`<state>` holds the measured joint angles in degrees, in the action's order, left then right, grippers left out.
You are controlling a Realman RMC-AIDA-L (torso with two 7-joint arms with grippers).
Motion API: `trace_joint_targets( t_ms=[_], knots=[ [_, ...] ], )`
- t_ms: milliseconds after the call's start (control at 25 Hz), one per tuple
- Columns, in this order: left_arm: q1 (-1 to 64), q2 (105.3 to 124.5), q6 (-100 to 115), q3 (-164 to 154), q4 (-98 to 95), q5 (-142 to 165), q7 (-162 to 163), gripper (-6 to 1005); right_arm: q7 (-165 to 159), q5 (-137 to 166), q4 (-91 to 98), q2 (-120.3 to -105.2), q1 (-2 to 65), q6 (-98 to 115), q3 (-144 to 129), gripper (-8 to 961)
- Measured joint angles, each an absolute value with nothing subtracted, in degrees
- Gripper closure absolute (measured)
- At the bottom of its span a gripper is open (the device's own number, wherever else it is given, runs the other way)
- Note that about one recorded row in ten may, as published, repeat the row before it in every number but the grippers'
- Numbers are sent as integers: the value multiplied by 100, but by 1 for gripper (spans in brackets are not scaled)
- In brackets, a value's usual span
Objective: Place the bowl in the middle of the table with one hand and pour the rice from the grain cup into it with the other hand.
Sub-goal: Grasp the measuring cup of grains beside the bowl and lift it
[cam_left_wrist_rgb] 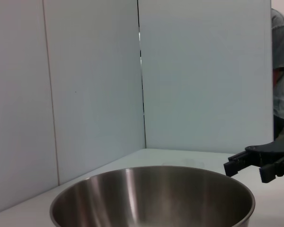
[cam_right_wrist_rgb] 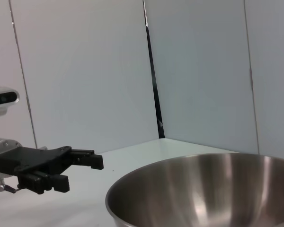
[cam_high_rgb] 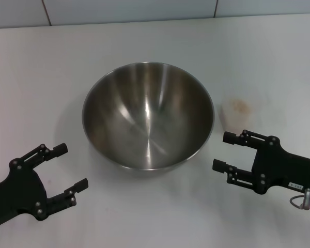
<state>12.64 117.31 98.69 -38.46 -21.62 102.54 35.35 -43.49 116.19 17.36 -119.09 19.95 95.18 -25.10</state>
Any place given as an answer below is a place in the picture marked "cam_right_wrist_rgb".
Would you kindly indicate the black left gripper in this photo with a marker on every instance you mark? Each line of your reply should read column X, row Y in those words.
column 33, row 160

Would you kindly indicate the stainless steel mixing bowl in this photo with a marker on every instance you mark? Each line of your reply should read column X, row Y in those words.
column 191, row 189

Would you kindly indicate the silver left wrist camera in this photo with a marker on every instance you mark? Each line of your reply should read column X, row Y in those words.
column 4, row 98

